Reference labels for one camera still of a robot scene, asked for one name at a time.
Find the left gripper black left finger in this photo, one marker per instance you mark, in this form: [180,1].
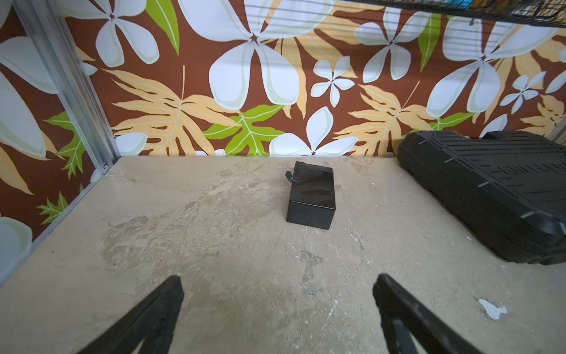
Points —
[149,327]

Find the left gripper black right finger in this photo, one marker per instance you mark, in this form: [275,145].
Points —
[405,321]

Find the small black box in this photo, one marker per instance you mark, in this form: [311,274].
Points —
[312,196]

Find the large black tool case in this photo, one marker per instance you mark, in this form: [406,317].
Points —
[508,187]

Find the black wire basket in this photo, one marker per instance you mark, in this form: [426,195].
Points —
[540,13]

